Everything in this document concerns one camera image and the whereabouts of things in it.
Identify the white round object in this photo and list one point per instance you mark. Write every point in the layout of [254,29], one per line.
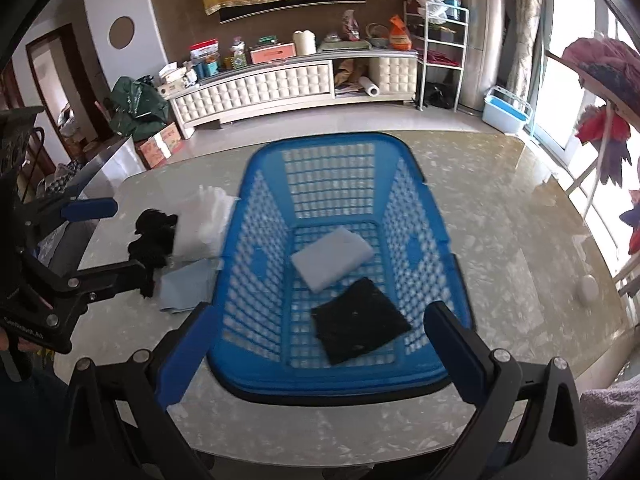
[585,289]

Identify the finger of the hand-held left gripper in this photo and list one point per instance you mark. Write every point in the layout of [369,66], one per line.
[120,275]
[92,208]

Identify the green plastic bag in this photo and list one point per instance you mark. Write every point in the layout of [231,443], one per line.
[135,105]

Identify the patterned curtain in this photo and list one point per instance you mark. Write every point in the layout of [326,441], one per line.
[525,35]

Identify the cardboard box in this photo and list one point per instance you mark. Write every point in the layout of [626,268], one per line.
[160,147]

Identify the brown wooden door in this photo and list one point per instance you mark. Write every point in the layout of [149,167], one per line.
[50,60]

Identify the blue and white plastic box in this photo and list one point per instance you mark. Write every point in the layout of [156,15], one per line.
[500,112]

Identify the white tufted TV cabinet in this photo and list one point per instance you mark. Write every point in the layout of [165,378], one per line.
[260,85]

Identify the paper towel roll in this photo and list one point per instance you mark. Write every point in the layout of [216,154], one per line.
[370,88]

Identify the black cloth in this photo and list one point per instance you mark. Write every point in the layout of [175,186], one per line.
[357,322]

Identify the grey side table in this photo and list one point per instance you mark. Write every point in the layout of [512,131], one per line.
[115,160]

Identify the pink tissue box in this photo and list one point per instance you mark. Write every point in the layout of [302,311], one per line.
[272,54]

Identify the red blue garment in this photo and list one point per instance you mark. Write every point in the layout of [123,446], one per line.
[634,220]

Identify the red white snack bag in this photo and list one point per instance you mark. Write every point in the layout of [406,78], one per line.
[205,49]

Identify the light blue cloth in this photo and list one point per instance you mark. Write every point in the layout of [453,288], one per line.
[185,282]

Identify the black plush toy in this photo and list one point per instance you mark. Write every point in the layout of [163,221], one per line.
[150,245]

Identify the blue plastic basket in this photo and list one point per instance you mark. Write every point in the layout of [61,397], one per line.
[260,280]

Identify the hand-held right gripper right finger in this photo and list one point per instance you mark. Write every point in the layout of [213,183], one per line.
[450,355]

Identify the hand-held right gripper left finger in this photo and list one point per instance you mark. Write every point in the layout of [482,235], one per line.
[187,360]

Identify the white metal rack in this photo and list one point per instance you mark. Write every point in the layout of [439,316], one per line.
[426,55]

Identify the red purple garment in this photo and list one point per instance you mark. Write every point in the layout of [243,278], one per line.
[615,145]

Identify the grey cloth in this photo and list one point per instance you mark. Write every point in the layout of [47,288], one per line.
[330,257]

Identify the pink garment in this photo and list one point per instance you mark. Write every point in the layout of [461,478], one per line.
[605,60]

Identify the orange bag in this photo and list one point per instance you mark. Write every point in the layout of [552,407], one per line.
[400,35]

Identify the person's dark blue clothing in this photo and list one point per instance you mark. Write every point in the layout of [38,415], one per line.
[30,425]

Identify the purple knit blanket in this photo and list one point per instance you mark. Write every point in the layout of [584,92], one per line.
[610,425]

